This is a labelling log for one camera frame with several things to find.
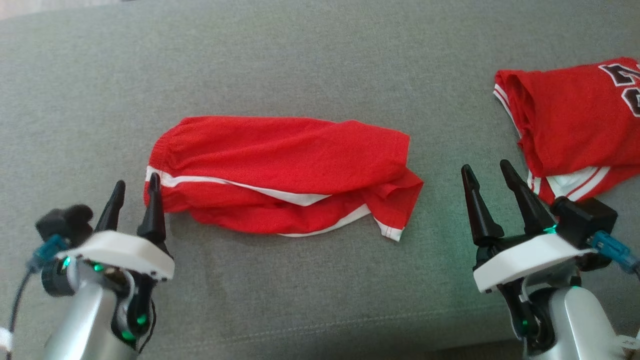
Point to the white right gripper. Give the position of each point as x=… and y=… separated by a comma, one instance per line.
x=525, y=260

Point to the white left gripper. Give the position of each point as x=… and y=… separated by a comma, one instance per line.
x=120, y=252

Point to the red basketball jersey white trim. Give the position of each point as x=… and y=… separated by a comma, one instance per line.
x=575, y=125

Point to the red basketball shorts number 23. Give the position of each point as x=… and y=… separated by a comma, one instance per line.
x=280, y=160

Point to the grey sofa seat cushion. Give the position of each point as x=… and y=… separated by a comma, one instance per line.
x=320, y=60

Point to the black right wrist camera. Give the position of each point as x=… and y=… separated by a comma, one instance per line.
x=585, y=220

